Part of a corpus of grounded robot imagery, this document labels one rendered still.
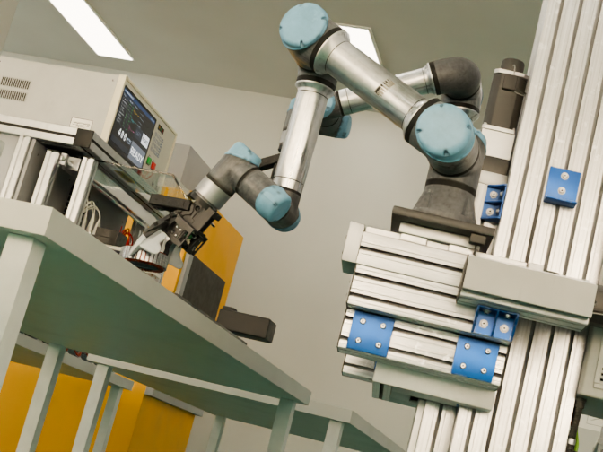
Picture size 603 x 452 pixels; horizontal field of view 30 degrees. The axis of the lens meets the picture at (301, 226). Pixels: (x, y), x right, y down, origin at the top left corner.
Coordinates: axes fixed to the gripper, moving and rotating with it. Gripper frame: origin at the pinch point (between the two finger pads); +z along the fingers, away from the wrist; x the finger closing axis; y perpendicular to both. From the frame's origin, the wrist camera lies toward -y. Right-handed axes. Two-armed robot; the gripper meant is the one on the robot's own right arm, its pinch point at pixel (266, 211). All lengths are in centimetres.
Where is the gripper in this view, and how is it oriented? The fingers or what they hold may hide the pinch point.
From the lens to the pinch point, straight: 326.8
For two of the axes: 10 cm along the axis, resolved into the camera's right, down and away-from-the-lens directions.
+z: -2.4, 9.4, -2.3
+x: 0.6, 2.5, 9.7
